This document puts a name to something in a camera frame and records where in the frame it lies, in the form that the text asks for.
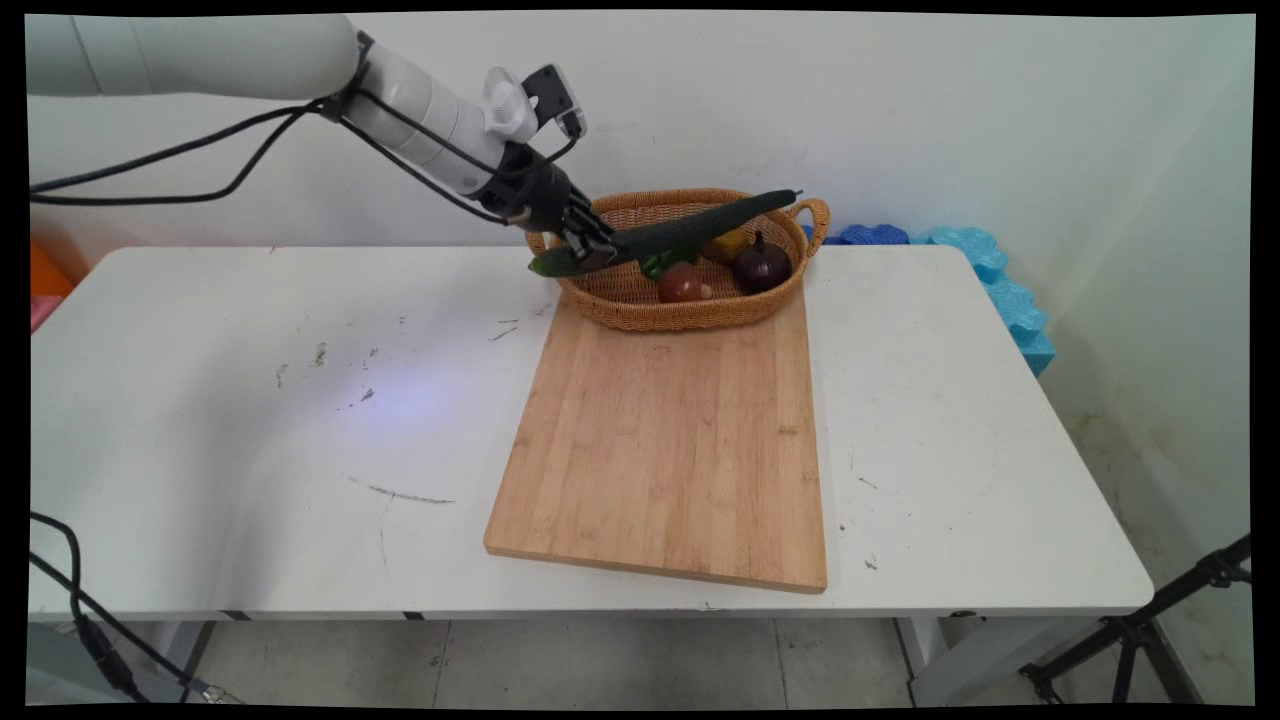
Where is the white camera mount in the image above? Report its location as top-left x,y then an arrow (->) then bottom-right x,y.
482,66 -> 541,145

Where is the black cable silver connector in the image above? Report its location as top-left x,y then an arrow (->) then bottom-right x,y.
29,552 -> 246,705

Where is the black tripod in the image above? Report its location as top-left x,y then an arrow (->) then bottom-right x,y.
1019,534 -> 1254,705

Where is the yellow corn piece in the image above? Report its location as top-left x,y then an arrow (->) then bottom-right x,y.
700,227 -> 753,267

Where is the long dark green cucumber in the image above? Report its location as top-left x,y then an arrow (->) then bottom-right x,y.
528,189 -> 804,279

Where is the black cable with plug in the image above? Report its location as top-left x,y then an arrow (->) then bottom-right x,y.
29,511 -> 151,704

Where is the bamboo cutting board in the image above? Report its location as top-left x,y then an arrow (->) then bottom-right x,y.
483,294 -> 830,596

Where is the dark purple onion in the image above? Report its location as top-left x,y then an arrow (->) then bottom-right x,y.
730,231 -> 794,296

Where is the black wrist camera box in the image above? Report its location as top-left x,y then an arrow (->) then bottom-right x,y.
520,64 -> 589,140

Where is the light blue foam mat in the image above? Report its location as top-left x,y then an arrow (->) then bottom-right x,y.
908,226 -> 1058,378

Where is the woven wicker basket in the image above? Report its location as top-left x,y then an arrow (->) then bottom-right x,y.
525,187 -> 832,333

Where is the orange box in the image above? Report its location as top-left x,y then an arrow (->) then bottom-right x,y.
29,240 -> 77,300

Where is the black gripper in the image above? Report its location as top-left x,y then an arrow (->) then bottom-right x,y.
487,142 -> 623,275

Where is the green pepper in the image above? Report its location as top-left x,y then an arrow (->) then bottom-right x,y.
640,250 -> 701,282

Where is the red onion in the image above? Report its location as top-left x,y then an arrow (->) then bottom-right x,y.
656,262 -> 714,305

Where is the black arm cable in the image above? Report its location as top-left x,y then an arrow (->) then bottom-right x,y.
29,95 -> 513,227
29,30 -> 583,196

